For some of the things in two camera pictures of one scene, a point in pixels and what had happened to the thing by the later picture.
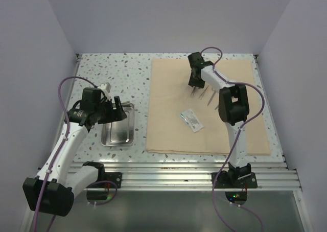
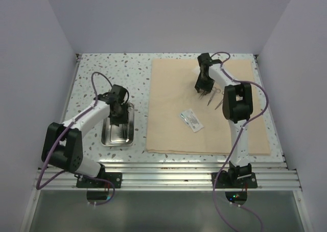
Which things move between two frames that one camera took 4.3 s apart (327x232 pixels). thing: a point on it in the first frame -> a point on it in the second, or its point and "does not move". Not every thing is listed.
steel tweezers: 203,93 does not move
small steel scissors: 214,91 does not move
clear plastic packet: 191,120 does not move
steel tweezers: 192,92 -> 124,131
